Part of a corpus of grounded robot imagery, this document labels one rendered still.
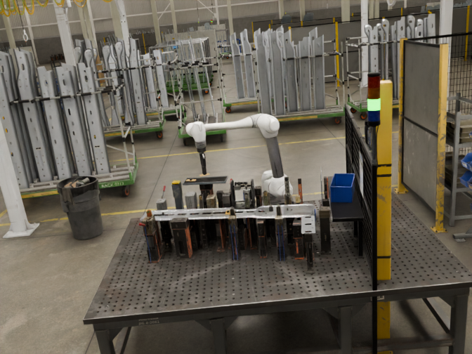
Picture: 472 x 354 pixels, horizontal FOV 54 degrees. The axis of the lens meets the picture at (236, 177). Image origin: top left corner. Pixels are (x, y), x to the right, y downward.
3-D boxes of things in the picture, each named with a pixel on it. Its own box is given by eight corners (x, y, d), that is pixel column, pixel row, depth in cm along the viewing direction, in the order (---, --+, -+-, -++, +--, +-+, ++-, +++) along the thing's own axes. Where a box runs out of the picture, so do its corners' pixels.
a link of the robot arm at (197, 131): (208, 140, 381) (202, 137, 393) (206, 121, 376) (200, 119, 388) (196, 142, 377) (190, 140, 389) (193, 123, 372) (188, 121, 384)
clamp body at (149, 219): (146, 264, 362) (138, 222, 350) (152, 255, 376) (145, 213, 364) (159, 264, 360) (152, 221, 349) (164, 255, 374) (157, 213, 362)
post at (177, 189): (178, 232, 412) (171, 185, 398) (180, 228, 419) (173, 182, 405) (186, 232, 411) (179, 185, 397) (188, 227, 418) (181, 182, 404)
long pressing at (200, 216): (137, 223, 367) (137, 221, 366) (146, 211, 388) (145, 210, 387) (315, 217, 345) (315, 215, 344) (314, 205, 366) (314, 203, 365)
